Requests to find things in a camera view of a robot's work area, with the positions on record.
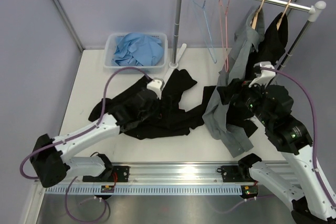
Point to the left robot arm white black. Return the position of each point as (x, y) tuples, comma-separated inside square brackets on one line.
[(55, 159)]

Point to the light blue shirt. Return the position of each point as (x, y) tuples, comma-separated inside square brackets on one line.
[(137, 50)]

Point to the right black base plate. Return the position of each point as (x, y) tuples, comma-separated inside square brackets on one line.
[(231, 174)]

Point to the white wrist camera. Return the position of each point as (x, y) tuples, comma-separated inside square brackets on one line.
[(264, 72), (156, 85)]

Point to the aluminium mounting rail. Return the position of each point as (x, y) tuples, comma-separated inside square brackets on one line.
[(170, 172)]

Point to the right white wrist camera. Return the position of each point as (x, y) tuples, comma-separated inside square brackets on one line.
[(264, 72)]

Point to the white plastic basket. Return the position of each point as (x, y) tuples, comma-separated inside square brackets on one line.
[(110, 48)]

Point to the black shirt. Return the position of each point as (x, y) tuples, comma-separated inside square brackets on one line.
[(172, 120), (270, 49)]

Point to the black shirt on wooden hanger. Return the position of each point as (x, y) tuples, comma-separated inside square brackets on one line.
[(270, 49)]

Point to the blue wire hanger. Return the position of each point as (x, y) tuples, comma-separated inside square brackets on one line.
[(200, 13)]

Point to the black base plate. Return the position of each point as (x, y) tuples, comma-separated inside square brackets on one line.
[(231, 174), (120, 172)]

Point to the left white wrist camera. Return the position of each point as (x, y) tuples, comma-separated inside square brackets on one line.
[(156, 85)]

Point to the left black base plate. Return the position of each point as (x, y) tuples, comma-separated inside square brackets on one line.
[(120, 172)]

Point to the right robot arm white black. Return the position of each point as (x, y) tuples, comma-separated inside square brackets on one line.
[(272, 105)]

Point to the white slotted cable duct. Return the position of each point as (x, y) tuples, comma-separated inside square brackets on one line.
[(145, 190)]

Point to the wooden hanger with black shirt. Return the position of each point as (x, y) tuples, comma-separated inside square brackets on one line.
[(282, 15)]

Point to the grey shirt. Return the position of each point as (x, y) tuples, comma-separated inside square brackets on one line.
[(247, 39)]

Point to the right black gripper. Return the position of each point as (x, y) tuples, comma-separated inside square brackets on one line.
[(226, 92)]

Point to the wooden hanger with grey shirt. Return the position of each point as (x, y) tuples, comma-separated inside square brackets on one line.
[(255, 18)]

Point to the metal clothes rack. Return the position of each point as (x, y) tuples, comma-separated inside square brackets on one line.
[(314, 12)]

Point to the pink wire hanger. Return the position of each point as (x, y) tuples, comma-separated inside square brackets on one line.
[(223, 13)]

